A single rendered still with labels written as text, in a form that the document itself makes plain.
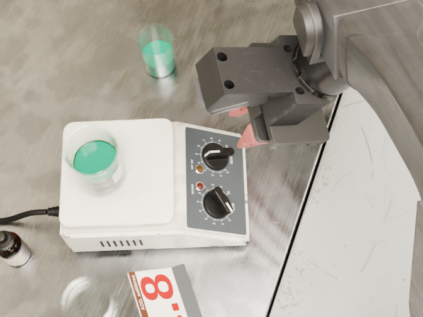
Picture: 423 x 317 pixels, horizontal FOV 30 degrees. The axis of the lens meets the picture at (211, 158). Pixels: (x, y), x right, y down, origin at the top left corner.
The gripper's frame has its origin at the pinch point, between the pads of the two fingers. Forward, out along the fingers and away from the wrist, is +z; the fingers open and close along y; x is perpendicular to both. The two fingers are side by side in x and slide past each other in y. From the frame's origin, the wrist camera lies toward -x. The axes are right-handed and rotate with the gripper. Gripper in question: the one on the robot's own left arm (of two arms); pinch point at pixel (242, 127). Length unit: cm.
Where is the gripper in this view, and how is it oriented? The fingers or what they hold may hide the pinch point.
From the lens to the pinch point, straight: 80.8
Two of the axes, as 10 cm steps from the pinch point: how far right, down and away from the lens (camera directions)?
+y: 2.2, 9.4, -2.6
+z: -4.6, 3.4, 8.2
